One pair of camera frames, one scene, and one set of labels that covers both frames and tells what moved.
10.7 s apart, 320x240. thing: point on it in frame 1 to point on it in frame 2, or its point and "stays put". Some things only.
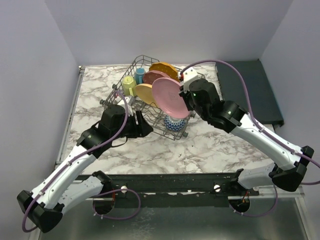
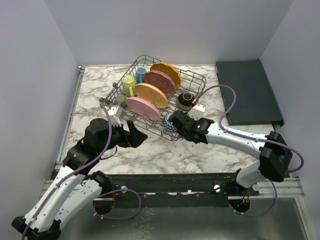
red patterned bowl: x=174 y=124 stays put
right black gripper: x=185 y=94 to x=179 y=133
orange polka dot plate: x=166 y=68 stays put
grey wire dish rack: x=156 y=90 stays put
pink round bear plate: x=166 y=92 to x=144 y=108
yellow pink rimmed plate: x=144 y=91 stays put
